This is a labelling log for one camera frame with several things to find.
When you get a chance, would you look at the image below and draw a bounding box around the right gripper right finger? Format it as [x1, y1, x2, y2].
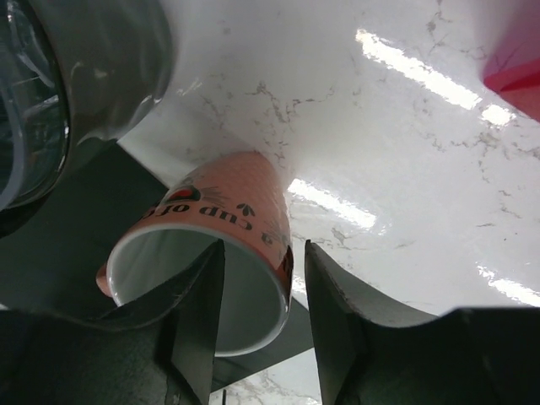
[305, 242, 539, 404]

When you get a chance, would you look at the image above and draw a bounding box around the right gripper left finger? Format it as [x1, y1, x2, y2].
[1, 240, 225, 404]

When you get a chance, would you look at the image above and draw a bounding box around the clear plastic glass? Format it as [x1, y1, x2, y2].
[1, 1, 70, 209]

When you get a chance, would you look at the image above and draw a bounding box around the pink ceramic mug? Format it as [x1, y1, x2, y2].
[96, 151, 294, 357]

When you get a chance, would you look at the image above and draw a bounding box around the red folder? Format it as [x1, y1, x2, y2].
[483, 3, 539, 121]

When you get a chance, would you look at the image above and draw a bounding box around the dark grey mug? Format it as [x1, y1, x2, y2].
[1, 1, 176, 235]

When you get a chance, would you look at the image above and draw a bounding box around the black clipboard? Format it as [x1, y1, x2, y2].
[1, 145, 320, 403]

